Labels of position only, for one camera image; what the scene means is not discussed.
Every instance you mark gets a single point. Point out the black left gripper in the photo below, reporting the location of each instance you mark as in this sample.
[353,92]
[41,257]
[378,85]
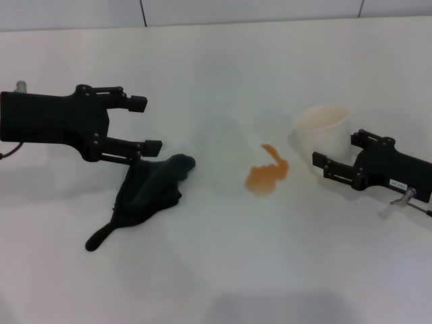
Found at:
[47,118]

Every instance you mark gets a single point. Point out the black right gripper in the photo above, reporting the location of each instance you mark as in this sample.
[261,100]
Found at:
[401,172]

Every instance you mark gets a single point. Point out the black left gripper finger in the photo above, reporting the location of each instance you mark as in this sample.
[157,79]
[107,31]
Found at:
[152,148]

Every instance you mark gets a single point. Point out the white paper cup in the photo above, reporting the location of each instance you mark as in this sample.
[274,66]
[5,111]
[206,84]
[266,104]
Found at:
[324,135]

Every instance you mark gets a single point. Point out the dark blue rag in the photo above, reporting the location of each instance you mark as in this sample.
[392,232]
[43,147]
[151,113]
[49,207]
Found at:
[152,192]

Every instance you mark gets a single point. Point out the orange liquid stain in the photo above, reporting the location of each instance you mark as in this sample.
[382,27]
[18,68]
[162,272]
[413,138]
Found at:
[266,177]

